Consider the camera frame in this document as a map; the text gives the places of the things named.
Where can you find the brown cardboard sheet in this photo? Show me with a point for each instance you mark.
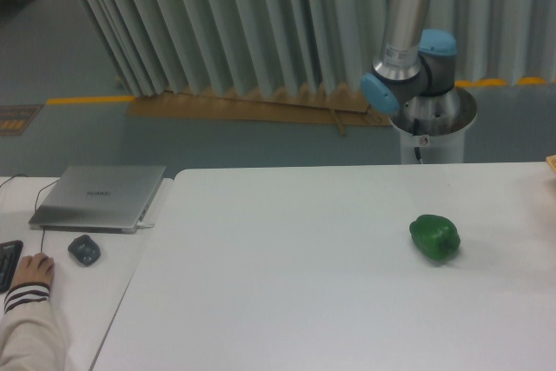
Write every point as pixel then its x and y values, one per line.
pixel 340 109

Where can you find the silver closed laptop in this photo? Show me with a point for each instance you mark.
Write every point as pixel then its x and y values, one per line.
pixel 99 198

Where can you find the cream sleeve forearm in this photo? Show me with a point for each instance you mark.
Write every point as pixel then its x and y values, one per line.
pixel 30 336

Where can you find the black keyboard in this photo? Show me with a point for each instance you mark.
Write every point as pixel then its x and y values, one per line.
pixel 10 254

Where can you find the wooden board corner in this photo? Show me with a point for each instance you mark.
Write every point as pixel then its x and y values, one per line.
pixel 551 162

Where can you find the white usb plug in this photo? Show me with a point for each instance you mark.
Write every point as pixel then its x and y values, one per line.
pixel 144 225

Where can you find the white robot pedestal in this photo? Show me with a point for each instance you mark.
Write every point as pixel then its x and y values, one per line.
pixel 429 149

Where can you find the pale green folding curtain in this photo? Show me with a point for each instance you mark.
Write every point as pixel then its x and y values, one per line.
pixel 266 45

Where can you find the green bell pepper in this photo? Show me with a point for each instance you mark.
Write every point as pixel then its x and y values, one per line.
pixel 435 236

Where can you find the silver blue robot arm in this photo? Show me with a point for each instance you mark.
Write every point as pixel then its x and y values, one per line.
pixel 429 45

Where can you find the person's hand on mouse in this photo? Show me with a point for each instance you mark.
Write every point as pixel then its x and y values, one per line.
pixel 34 269

